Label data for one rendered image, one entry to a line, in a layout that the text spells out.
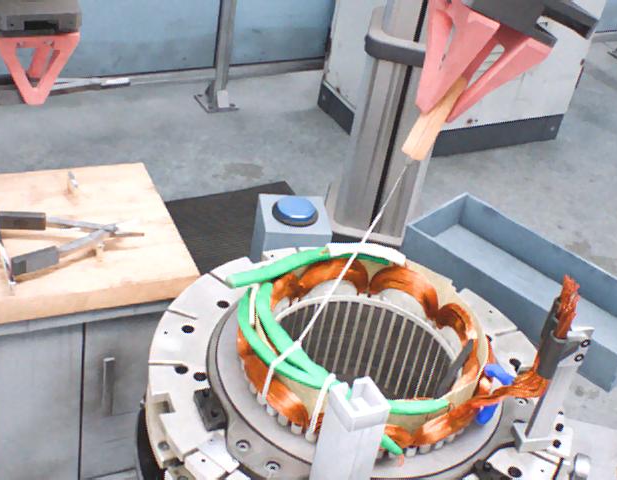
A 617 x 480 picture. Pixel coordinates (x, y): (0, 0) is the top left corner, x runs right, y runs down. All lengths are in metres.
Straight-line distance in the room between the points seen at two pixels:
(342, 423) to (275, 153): 2.58
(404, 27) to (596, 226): 2.19
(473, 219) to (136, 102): 2.39
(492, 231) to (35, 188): 0.47
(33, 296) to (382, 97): 0.49
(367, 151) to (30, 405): 0.49
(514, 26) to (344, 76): 2.72
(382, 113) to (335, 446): 0.59
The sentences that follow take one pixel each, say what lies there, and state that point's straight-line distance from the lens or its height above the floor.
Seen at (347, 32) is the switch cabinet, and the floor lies 0.33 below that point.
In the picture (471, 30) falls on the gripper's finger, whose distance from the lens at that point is 0.58.
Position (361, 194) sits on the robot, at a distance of 1.18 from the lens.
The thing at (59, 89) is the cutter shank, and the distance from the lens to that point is 0.87.
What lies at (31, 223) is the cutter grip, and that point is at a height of 1.09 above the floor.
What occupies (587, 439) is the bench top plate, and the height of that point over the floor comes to 0.78.
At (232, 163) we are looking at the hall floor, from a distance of 3.06.
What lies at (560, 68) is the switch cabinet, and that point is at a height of 0.30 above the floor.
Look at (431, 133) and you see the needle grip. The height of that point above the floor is 1.31.
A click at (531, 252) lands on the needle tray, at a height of 1.04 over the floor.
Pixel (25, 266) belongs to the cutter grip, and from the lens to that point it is 0.82.
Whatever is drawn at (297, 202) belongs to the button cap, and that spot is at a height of 1.04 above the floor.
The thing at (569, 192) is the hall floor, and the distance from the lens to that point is 3.35.
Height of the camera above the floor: 1.60
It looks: 35 degrees down
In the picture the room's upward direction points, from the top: 11 degrees clockwise
